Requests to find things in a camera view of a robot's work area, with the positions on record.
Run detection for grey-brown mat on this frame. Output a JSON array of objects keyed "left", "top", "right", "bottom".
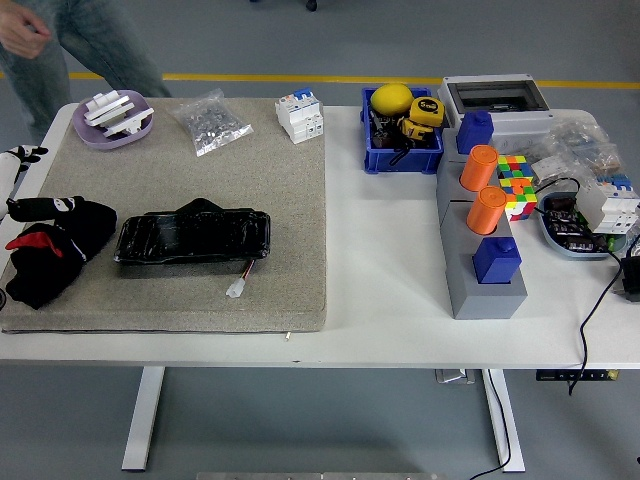
[{"left": 0, "top": 97, "right": 330, "bottom": 335}]

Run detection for small yellow black tape measure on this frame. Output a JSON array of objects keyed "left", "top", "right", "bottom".
[{"left": 398, "top": 117, "right": 435, "bottom": 144}]

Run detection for black floor cable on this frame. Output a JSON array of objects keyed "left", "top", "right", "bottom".
[{"left": 468, "top": 368, "right": 512, "bottom": 480}]

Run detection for black power adapter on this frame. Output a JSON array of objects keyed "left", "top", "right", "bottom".
[{"left": 619, "top": 234, "right": 640, "bottom": 305}]

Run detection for person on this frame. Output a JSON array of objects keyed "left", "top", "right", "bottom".
[{"left": 0, "top": 0, "right": 172, "bottom": 136}]

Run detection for yellow ball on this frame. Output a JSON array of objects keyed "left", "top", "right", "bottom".
[{"left": 369, "top": 83, "right": 414, "bottom": 117}]

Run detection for black adapter cable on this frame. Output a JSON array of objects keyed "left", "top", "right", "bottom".
[{"left": 532, "top": 176, "right": 626, "bottom": 397}]

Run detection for colourful puzzle cube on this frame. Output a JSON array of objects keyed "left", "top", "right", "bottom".
[
  {"left": 494, "top": 154, "right": 536, "bottom": 182},
  {"left": 497, "top": 177, "right": 540, "bottom": 223}
]

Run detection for grey-blue tray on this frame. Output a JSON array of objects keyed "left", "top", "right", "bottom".
[{"left": 537, "top": 191, "right": 630, "bottom": 262}]

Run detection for blue plastic bin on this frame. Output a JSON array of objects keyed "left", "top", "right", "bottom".
[{"left": 360, "top": 87, "right": 446, "bottom": 176}]

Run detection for black rag with red patch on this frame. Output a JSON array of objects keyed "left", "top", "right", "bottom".
[{"left": 4, "top": 195, "right": 119, "bottom": 311}]

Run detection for person's right hand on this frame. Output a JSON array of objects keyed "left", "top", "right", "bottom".
[{"left": 0, "top": 7, "right": 52, "bottom": 60}]

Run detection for white table leg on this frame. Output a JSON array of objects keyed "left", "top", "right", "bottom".
[
  {"left": 121, "top": 367, "right": 166, "bottom": 473},
  {"left": 481, "top": 368, "right": 527, "bottom": 474}
]

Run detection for orange cylinder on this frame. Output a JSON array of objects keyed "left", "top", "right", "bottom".
[
  {"left": 466, "top": 186, "right": 508, "bottom": 236},
  {"left": 459, "top": 144, "right": 500, "bottom": 193}
]

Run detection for large yellow tape measure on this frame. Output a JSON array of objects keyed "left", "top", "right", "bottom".
[{"left": 408, "top": 96, "right": 447, "bottom": 130}]

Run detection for clear bags of parts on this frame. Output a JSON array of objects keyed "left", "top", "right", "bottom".
[{"left": 529, "top": 119, "right": 626, "bottom": 184}]

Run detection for white breaker with blue lever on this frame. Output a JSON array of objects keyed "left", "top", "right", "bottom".
[{"left": 274, "top": 87, "right": 325, "bottom": 146}]

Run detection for grey electrical enclosure box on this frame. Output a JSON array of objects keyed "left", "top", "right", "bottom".
[{"left": 437, "top": 74, "right": 555, "bottom": 154}]

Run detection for white plastic bracket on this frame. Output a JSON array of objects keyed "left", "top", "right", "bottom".
[{"left": 102, "top": 107, "right": 154, "bottom": 139}]

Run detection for metal bracket under table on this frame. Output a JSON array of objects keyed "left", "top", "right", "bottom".
[{"left": 433, "top": 368, "right": 477, "bottom": 385}]

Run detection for large blue block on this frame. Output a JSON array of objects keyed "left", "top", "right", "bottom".
[{"left": 472, "top": 237, "right": 523, "bottom": 286}]

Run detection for dark electronic components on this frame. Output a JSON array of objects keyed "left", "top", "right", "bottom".
[{"left": 544, "top": 196, "right": 609, "bottom": 251}]

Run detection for grey block holder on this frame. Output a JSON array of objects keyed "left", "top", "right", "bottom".
[{"left": 435, "top": 127, "right": 530, "bottom": 321}]

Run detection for white plastic plate stack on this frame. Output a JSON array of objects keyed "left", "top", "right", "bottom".
[{"left": 83, "top": 90, "right": 136, "bottom": 129}]

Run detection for black table control panel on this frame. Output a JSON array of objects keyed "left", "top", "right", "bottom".
[{"left": 535, "top": 368, "right": 620, "bottom": 383}]

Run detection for panel wire with white connector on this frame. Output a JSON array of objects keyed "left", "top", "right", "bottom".
[{"left": 224, "top": 258, "right": 259, "bottom": 300}]

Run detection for black strap loop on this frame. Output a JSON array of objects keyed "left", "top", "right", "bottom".
[{"left": 388, "top": 139, "right": 416, "bottom": 169}]

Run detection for small blue block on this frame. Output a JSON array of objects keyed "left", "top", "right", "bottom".
[{"left": 457, "top": 110, "right": 495, "bottom": 155}]

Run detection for clear bag of screws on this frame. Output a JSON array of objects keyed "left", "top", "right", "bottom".
[{"left": 166, "top": 88, "right": 255, "bottom": 159}]

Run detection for white breaker row, blue levers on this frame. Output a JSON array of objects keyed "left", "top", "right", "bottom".
[{"left": 574, "top": 172, "right": 640, "bottom": 236}]

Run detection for purple tray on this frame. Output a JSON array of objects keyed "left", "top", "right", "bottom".
[{"left": 72, "top": 89, "right": 155, "bottom": 152}]

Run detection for dark hand tool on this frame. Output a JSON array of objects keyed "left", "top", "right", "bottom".
[{"left": 368, "top": 108, "right": 401, "bottom": 150}]

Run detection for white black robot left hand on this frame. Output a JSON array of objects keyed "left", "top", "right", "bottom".
[{"left": 0, "top": 144, "right": 50, "bottom": 221}]

